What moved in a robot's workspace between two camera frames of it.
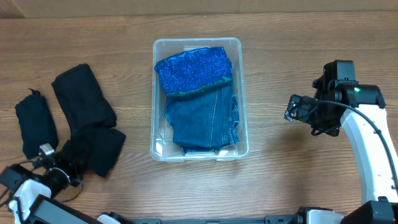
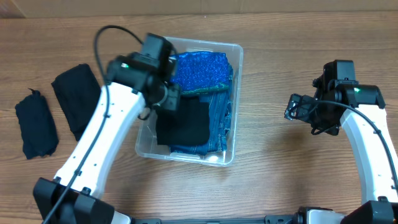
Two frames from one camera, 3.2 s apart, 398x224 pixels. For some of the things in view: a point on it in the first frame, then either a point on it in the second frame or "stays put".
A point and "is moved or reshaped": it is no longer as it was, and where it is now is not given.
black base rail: (269, 219) stays put
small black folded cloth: (37, 123) stays put
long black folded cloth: (84, 104) stays put
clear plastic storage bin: (163, 147) is moved or reshaped
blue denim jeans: (203, 121) is moved or reshaped
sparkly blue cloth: (194, 71) stays put
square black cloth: (99, 149) is moved or reshaped
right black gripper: (332, 129) stays put
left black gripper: (73, 163) → (171, 101)
